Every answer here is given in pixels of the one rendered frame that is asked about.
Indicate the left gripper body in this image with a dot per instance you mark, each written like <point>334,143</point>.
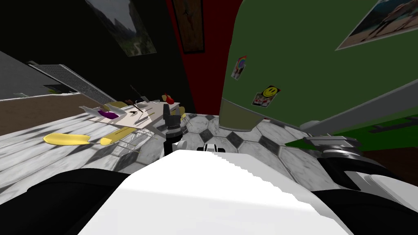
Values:
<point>172,122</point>

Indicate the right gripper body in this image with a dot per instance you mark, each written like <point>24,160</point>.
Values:
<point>329,142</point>

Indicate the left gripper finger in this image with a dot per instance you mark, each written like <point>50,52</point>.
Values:
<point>166,109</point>

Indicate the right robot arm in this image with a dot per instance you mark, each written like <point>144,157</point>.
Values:
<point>365,199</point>

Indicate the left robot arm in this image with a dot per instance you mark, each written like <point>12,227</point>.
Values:
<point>65,199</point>

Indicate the cluttered beige table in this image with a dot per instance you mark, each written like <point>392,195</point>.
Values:
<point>137,116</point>

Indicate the yellow smiley sticker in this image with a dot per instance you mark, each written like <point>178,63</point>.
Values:
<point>266,96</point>

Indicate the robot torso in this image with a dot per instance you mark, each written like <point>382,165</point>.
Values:
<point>209,195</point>

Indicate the rainbow sticker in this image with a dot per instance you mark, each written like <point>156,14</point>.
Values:
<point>239,67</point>

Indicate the green refrigerator door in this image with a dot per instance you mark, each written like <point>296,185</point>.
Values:
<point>310,58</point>

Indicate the dark framed picture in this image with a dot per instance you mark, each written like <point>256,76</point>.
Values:
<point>188,26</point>

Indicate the mountain landscape picture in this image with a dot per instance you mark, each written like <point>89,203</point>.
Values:
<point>125,26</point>

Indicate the grey perforated panel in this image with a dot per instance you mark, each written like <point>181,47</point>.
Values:
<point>75,81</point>

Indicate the beach scene poster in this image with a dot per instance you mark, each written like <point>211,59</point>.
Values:
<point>382,23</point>

